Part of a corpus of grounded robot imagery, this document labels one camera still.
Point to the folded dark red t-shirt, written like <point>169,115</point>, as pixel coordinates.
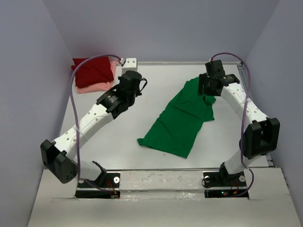
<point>95,71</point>

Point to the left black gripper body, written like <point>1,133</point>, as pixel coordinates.
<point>132,100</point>

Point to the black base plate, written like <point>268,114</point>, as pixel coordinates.
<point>108,189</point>
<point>215,187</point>

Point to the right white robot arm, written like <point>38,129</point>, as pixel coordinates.
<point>259,133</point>

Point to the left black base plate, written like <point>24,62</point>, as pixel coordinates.
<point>108,189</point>

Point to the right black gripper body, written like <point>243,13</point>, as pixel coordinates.
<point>205,80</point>

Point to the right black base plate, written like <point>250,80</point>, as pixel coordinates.
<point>215,187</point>

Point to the folded pink t-shirt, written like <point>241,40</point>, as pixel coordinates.
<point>100,86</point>

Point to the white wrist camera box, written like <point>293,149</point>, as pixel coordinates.
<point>129,64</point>

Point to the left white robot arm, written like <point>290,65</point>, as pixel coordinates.
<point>62,155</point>

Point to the green t-shirt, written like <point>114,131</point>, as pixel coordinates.
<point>176,128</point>

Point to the white front cover board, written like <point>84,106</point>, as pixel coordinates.
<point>166,199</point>

